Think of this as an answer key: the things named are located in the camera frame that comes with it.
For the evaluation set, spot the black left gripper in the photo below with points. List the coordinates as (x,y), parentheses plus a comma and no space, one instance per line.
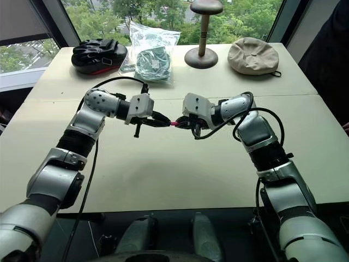
(144,121)

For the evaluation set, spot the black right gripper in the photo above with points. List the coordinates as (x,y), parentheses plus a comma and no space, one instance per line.
(198,122)

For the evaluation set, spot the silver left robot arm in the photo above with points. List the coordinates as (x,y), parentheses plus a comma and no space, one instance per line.
(90,120)

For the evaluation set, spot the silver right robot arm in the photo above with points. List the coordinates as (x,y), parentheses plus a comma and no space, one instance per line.
(256,131)

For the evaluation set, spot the beige flat cap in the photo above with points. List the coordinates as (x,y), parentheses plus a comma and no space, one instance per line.
(253,56)

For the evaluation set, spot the bystander's bare hand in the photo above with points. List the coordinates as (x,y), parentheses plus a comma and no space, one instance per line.
(346,129)

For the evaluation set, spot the clear plastic zip bag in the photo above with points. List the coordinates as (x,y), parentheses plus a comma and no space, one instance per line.
(154,38)

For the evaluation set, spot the brown wooden hat stand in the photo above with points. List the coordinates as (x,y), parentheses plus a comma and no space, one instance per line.
(203,32)

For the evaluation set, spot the grey rounded shape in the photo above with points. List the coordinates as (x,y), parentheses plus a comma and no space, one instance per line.
(137,234)
(207,234)

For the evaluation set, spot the white window sill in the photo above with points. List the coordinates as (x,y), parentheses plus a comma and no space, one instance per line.
(19,79)

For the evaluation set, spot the dark-clothed bystander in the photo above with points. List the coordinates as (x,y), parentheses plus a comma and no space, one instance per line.
(327,60)

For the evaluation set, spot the grey window roller blind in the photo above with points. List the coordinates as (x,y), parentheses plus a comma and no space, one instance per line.
(21,16)

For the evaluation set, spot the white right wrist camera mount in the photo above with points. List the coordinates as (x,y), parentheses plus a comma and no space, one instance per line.
(195,105)

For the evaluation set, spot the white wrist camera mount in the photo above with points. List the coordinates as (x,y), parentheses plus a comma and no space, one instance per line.
(195,105)
(141,105)

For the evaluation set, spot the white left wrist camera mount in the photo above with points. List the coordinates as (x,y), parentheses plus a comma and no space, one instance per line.
(141,105)

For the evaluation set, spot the dark window frame post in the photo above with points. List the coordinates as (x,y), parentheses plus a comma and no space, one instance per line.
(280,19)
(65,21)

